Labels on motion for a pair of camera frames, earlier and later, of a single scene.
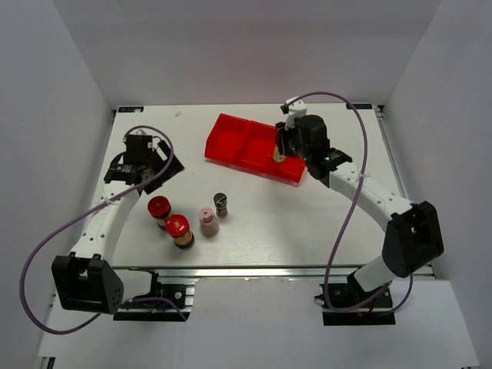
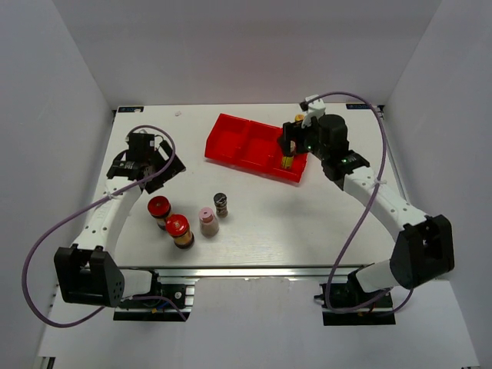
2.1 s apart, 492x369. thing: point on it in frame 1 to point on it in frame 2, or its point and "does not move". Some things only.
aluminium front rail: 265,274 does not move
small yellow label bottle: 277,156 to 287,161
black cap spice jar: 220,200 does not move
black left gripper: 174,168 does not move
